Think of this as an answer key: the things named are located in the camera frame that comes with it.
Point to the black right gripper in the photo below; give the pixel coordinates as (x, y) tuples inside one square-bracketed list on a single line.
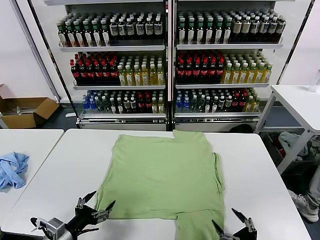
[(246, 235)]

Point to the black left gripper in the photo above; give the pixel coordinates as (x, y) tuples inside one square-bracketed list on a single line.
[(82, 218)]

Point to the green polo shirt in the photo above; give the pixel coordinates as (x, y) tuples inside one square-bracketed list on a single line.
[(162, 175)]

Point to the pale clothes pile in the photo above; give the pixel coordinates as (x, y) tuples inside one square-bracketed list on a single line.
[(315, 150)]

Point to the white sneaker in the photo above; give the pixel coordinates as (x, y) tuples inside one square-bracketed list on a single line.
[(303, 207)]

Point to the crumpled light blue cloth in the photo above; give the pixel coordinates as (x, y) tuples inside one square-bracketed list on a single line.
[(12, 172)]

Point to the person's grey trouser leg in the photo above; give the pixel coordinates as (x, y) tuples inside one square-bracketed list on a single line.
[(313, 190)]

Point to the black storage crate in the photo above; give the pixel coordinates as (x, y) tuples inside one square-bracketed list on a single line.
[(267, 140)]

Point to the white paper scrap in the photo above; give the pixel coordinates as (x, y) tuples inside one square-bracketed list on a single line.
[(70, 114)]

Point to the black bag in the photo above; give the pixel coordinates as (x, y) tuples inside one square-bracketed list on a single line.
[(241, 128)]

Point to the grey crumpled cloth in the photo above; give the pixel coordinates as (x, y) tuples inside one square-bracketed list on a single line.
[(290, 142)]

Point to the clear green water bottle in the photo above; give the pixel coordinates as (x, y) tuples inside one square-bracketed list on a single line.
[(200, 105), (106, 106), (99, 106), (193, 105)]

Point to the blue sports drink bottle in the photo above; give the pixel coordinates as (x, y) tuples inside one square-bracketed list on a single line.
[(179, 105), (86, 105), (186, 105), (92, 105)]

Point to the small dark tea bottle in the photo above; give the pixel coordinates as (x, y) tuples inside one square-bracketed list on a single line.
[(207, 106), (120, 107), (126, 106), (113, 107), (228, 103), (133, 106), (214, 106), (221, 103)]

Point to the open cardboard box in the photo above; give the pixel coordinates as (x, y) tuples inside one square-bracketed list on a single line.
[(25, 120)]

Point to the small red cap cola bottle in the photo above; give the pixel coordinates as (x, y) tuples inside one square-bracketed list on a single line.
[(242, 102), (235, 102), (148, 105), (141, 105)]

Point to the small yellow juice bottle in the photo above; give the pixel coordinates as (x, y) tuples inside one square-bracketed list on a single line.
[(255, 105), (249, 105), (161, 107), (154, 107)]

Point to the silver metal parts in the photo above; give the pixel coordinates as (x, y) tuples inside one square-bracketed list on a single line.
[(23, 110)]

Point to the white side table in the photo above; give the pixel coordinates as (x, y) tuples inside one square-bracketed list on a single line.
[(295, 105)]

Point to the white beverage shelf unit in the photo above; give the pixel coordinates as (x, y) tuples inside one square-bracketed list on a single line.
[(112, 48), (225, 46)]

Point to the clear plastic cup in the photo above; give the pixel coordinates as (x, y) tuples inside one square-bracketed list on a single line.
[(313, 86)]

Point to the green cap tea bottle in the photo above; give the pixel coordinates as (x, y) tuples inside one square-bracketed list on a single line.
[(182, 33), (218, 33), (87, 35), (200, 33), (227, 33), (96, 34), (191, 33), (105, 34), (70, 35), (79, 35), (209, 33), (61, 35)]

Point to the white label dark drink bottle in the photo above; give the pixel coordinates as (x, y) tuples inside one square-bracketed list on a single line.
[(129, 30), (273, 26), (122, 30), (264, 26), (255, 27), (149, 29), (139, 29), (158, 28), (114, 30), (281, 25)]

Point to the beige label dark drink bottle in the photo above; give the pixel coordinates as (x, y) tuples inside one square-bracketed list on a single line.
[(246, 27), (237, 27)]

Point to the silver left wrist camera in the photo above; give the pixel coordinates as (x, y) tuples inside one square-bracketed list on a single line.
[(56, 228)]

